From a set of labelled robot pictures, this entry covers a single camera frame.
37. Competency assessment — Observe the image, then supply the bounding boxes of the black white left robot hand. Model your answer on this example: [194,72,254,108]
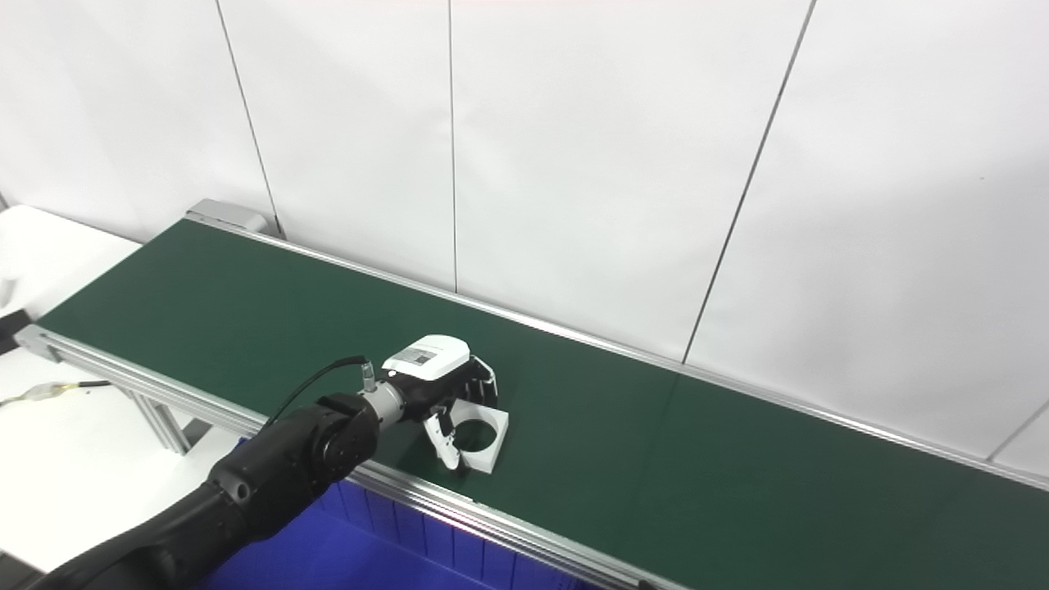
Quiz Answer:
[381,334,499,472]

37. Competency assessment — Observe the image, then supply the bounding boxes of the white square part round hole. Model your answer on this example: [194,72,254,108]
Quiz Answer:
[447,397,510,474]

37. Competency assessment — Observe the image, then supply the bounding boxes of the blue plastic bin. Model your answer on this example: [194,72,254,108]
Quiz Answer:
[197,479,591,590]

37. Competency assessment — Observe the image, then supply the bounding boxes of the grey conveyor end housing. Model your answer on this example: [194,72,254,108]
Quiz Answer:
[186,199,267,234]

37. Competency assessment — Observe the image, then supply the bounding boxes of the aluminium conveyor leg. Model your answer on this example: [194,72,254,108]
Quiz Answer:
[123,389,214,456]

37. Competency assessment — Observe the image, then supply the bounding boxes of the black flat object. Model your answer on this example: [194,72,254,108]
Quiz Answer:
[0,310,30,355]

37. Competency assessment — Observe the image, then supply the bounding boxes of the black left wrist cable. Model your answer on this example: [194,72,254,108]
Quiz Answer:
[262,355,378,427]

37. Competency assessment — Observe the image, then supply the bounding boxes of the green conveyor belt aluminium frame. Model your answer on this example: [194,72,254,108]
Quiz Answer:
[15,199,1049,590]

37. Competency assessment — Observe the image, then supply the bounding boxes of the thin cable with yellowish connector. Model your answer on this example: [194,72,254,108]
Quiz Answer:
[0,379,111,406]

